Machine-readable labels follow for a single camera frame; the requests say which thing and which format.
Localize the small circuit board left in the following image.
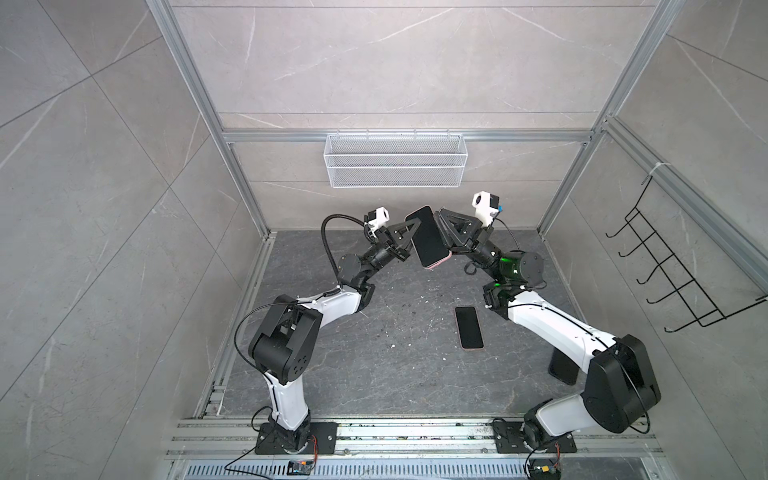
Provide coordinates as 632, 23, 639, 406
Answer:
286, 460, 316, 476

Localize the black phone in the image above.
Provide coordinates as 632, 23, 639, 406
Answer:
454, 306, 484, 350
405, 206, 452, 269

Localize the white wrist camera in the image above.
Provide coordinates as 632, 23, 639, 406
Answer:
472, 191, 501, 227
364, 207, 390, 235

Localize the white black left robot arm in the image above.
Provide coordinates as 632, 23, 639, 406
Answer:
247, 217, 422, 453

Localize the small circuit board right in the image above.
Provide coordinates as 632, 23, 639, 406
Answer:
527, 459, 562, 480

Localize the black pad right side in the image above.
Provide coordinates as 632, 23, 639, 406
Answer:
548, 348, 580, 386

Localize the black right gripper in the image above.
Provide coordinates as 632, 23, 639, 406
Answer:
437, 216, 508, 287

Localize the black wire hook rack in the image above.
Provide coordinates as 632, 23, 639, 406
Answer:
604, 175, 767, 334

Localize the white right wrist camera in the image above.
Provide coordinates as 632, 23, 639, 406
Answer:
472, 191, 501, 227

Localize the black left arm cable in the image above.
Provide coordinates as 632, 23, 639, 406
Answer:
319, 213, 368, 289

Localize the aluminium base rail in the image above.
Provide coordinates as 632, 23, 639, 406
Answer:
161, 417, 675, 479

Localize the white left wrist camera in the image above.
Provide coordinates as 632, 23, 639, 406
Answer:
364, 207, 390, 235

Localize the white wire mesh basket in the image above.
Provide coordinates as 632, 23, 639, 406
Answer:
323, 133, 468, 189

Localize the small circuit board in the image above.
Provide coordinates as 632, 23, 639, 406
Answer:
286, 460, 316, 476
527, 459, 562, 480

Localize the black phone on table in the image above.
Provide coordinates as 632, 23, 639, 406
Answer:
454, 306, 484, 350

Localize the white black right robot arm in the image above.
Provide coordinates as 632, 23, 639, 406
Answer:
435, 209, 661, 450

